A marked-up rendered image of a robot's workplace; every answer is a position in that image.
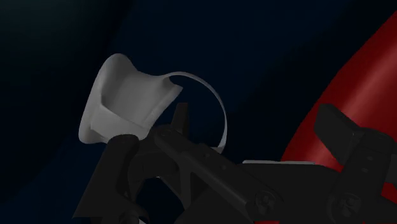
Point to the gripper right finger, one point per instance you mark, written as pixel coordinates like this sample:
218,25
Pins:
366,161

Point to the red rounded object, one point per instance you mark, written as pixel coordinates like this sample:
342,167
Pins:
356,93

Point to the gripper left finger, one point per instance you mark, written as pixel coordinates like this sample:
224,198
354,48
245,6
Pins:
198,161

